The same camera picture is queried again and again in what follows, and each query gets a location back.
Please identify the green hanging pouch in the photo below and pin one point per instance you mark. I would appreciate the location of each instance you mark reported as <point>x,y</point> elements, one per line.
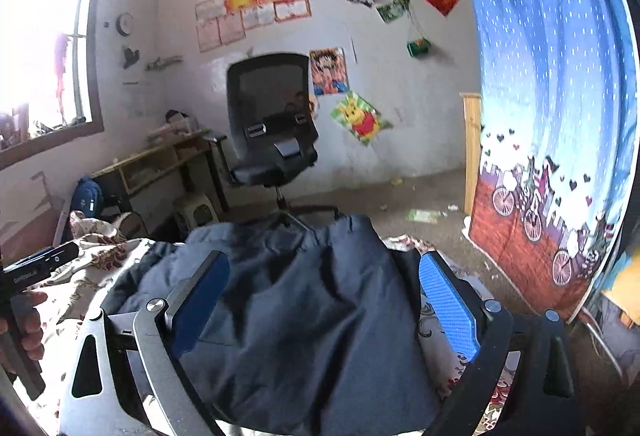
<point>418,48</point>

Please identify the green plastic stool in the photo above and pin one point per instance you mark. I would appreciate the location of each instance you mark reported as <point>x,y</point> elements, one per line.
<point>193,211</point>

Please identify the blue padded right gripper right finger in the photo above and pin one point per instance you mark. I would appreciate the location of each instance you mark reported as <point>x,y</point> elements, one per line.
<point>455,303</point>

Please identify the wall certificates cluster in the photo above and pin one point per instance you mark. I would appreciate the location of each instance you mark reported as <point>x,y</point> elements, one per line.
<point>222,22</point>

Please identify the Winnie the Pooh poster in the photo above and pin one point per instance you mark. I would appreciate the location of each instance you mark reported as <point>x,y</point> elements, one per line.
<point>359,118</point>

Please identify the person's left hand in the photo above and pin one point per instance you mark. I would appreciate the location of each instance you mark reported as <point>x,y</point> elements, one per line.
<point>31,329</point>

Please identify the cartoon character poster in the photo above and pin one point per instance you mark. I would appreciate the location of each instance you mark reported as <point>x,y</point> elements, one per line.
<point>328,71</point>

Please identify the blue patterned curtain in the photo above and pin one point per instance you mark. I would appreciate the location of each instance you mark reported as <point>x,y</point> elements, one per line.
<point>559,142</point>

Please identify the dark navy padded jacket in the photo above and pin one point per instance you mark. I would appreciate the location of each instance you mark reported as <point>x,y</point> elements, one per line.
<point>314,334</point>

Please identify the wooden desk with shelf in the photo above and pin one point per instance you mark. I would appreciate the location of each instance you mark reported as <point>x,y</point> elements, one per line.
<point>123,180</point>

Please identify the black mesh office chair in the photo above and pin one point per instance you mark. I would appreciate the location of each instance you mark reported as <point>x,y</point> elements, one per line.
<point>271,128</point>

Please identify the wooden window frame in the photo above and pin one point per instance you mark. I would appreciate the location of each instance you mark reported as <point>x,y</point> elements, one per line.
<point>49,93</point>

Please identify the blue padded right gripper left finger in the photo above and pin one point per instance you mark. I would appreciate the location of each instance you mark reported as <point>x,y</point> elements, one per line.
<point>193,301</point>

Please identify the round wall clock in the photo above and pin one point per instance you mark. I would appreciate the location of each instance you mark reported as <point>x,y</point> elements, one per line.
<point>124,24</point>

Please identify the blue backpack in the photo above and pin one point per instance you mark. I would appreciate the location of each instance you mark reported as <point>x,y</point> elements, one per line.
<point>87,198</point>

